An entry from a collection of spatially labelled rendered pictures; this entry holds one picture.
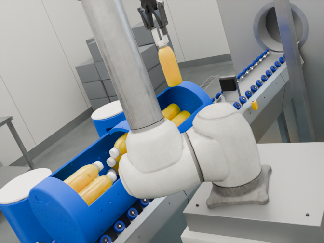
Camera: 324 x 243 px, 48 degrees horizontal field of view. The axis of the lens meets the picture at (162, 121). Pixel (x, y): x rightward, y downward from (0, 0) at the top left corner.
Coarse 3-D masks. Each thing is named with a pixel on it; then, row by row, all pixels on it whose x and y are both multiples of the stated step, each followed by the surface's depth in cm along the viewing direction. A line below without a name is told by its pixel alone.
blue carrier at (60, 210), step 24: (168, 96) 186; (192, 96) 176; (192, 120) 160; (96, 144) 149; (72, 168) 143; (48, 192) 116; (72, 192) 117; (120, 192) 127; (48, 216) 125; (72, 216) 114; (96, 216) 120; (120, 216) 134; (72, 240) 123; (96, 240) 126
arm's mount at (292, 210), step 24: (264, 144) 129; (288, 144) 124; (312, 144) 119; (288, 168) 111; (312, 168) 108; (288, 192) 101; (312, 192) 98; (192, 216) 108; (216, 216) 103; (240, 216) 99; (264, 216) 96; (288, 216) 93; (312, 216) 90; (264, 240) 98; (288, 240) 94; (312, 240) 90
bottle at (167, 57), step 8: (160, 48) 158; (168, 48) 157; (160, 56) 158; (168, 56) 156; (168, 64) 158; (176, 64) 160; (168, 72) 159; (176, 72) 160; (168, 80) 161; (176, 80) 160
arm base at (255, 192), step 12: (264, 168) 112; (264, 180) 106; (216, 192) 108; (228, 192) 104; (240, 192) 103; (252, 192) 103; (264, 192) 102; (216, 204) 106; (228, 204) 105; (240, 204) 103; (264, 204) 100
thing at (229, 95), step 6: (222, 78) 210; (228, 78) 207; (234, 78) 205; (222, 84) 210; (228, 84) 207; (234, 84) 206; (222, 90) 212; (228, 90) 209; (234, 90) 207; (228, 96) 213; (234, 96) 211
